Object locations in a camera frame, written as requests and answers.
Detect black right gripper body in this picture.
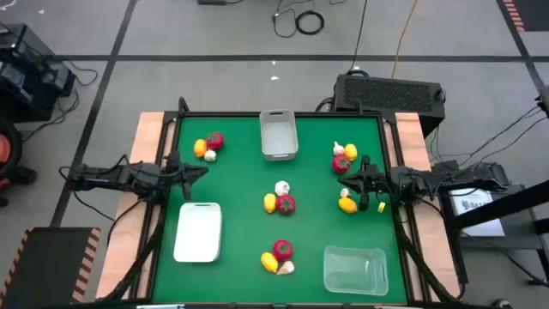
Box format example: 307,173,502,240
358,154,390,212

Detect grey plastic basket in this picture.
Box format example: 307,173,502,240
259,109,299,162

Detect loose black cable with plug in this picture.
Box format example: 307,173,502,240
272,0,301,39

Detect white paper sign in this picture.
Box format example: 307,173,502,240
449,187,506,238

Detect black floor cables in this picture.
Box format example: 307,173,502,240
428,102,549,173
19,59,100,142

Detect green felt mat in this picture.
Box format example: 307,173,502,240
152,116,408,304

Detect black metal stand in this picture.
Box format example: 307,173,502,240
441,179,549,288

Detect clear plastic basket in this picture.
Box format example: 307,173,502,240
323,245,389,297

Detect long black cable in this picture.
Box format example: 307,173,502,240
346,0,369,74

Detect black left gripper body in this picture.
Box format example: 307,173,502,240
165,150,193,202

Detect long yellow cable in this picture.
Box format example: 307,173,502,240
390,0,419,81

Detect red strawberry bottom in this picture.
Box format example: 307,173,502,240
272,239,294,262

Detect white plastic basket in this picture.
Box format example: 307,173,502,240
172,202,223,264

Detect black computer tower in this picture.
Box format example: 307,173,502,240
333,73,447,138

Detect orange and black round device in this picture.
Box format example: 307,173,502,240
0,118,39,208

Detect red strawberry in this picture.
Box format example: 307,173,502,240
272,239,294,262
206,131,226,151
331,154,352,175
275,193,297,215

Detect black mat with hazard stripes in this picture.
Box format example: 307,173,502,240
0,226,102,309
498,0,549,33

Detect grey device on stand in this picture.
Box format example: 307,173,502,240
535,84,549,118

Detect black equipment stack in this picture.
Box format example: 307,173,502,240
0,23,77,124

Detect coiled black cable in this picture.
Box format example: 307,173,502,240
294,10,326,36

